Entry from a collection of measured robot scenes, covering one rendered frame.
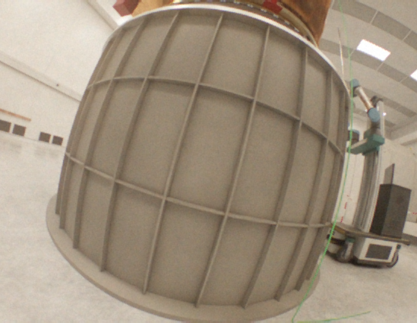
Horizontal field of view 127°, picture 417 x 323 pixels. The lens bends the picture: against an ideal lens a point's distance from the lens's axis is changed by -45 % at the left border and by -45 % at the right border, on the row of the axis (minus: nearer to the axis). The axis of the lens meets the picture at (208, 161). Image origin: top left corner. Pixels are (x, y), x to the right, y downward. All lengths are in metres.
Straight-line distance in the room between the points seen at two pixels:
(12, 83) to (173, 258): 5.07
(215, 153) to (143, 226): 0.34
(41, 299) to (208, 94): 0.86
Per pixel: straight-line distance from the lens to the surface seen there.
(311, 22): 1.59
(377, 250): 2.07
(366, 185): 2.37
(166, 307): 0.71
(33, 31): 5.56
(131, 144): 0.67
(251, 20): 0.84
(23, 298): 0.71
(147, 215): 0.63
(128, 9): 1.77
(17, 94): 5.30
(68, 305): 0.69
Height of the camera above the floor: 0.51
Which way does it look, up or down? 4 degrees up
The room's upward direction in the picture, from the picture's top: 15 degrees clockwise
